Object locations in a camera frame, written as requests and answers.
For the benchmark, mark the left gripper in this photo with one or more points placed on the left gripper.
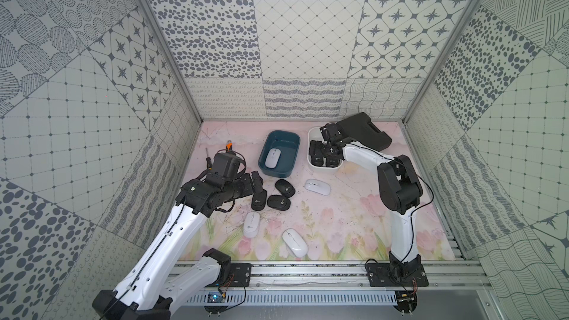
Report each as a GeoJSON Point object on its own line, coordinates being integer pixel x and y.
{"type": "Point", "coordinates": [256, 185]}

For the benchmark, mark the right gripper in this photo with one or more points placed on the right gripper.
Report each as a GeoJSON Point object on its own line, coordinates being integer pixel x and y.
{"type": "Point", "coordinates": [317, 144]}

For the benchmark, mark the black mouse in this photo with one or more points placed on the black mouse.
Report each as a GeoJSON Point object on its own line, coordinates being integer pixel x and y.
{"type": "Point", "coordinates": [279, 202]}
{"type": "Point", "coordinates": [259, 200]}
{"type": "Point", "coordinates": [285, 188]}

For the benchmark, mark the black mouse top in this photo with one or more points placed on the black mouse top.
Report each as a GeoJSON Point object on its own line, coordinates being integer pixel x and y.
{"type": "Point", "coordinates": [285, 188]}

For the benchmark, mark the white mouse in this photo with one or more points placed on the white mouse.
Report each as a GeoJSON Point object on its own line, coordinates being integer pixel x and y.
{"type": "Point", "coordinates": [296, 244]}
{"type": "Point", "coordinates": [251, 225]}
{"type": "Point", "coordinates": [272, 158]}
{"type": "Point", "coordinates": [317, 186]}

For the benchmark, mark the white mouse bottom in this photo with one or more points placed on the white mouse bottom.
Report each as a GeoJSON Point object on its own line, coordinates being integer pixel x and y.
{"type": "Point", "coordinates": [296, 244]}

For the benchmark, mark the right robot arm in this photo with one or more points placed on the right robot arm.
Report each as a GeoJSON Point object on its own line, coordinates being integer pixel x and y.
{"type": "Point", "coordinates": [400, 188]}

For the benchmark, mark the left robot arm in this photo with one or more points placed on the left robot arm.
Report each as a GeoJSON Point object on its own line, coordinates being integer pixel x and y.
{"type": "Point", "coordinates": [148, 292]}

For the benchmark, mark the white storage box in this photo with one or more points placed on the white storage box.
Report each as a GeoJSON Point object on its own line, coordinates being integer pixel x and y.
{"type": "Point", "coordinates": [315, 134]}

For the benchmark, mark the teal storage box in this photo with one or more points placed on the teal storage box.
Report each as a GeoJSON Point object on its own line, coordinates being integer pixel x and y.
{"type": "Point", "coordinates": [288, 143]}

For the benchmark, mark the black plastic tool case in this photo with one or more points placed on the black plastic tool case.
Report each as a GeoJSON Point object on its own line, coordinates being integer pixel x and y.
{"type": "Point", "coordinates": [360, 128]}

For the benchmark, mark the black yellow screwdriver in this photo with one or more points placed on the black yellow screwdriver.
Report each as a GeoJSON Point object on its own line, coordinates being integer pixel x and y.
{"type": "Point", "coordinates": [209, 163]}

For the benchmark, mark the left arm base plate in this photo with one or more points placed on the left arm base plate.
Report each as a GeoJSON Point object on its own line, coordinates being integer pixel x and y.
{"type": "Point", "coordinates": [234, 275]}

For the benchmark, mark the aluminium mounting rail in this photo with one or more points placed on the aluminium mounting rail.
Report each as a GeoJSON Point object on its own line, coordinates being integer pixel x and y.
{"type": "Point", "coordinates": [341, 275]}

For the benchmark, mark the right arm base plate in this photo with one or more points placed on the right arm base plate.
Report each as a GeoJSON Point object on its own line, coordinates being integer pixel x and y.
{"type": "Point", "coordinates": [385, 274]}

